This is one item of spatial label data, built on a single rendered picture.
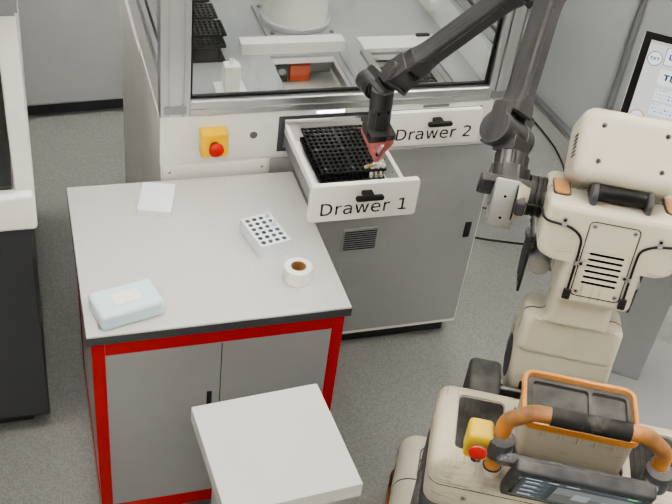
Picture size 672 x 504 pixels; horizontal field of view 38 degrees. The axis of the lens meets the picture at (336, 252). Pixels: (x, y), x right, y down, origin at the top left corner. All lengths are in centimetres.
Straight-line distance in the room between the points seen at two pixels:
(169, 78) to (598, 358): 126
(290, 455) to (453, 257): 137
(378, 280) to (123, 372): 110
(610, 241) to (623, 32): 245
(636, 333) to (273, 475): 168
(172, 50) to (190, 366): 79
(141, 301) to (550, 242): 91
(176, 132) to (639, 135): 123
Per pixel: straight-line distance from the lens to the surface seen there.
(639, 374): 343
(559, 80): 478
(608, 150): 197
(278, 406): 207
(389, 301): 323
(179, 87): 256
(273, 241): 242
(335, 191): 242
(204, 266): 239
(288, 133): 266
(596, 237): 199
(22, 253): 259
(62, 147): 423
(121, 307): 222
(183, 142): 265
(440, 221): 307
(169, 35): 249
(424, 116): 279
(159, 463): 259
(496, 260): 382
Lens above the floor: 229
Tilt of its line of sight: 38 degrees down
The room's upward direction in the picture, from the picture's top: 8 degrees clockwise
